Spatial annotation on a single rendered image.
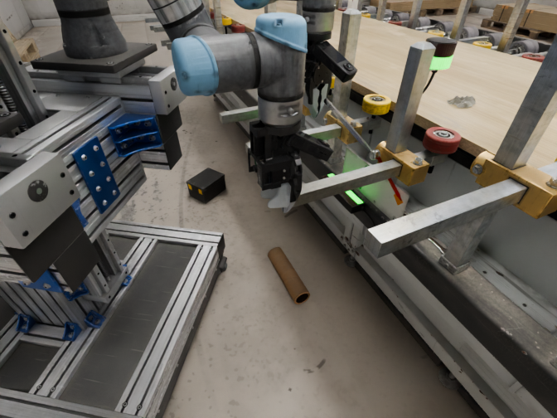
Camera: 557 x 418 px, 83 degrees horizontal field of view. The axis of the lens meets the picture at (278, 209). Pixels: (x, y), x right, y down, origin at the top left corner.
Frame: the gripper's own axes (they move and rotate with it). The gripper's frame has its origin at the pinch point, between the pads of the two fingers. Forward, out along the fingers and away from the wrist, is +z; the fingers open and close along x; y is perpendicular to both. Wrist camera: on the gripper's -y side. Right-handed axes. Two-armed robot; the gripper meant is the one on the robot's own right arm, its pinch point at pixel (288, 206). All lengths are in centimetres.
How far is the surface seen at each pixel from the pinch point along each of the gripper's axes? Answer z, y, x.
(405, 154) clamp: -5.0, -31.7, -0.7
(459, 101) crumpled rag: -9, -61, -13
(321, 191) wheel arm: -2.9, -7.1, 1.5
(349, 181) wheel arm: -3.5, -14.2, 1.5
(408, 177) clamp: -2.1, -29.0, 4.2
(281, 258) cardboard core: 74, -22, -46
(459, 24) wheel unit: -13, -139, -82
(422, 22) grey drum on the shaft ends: -2, -179, -145
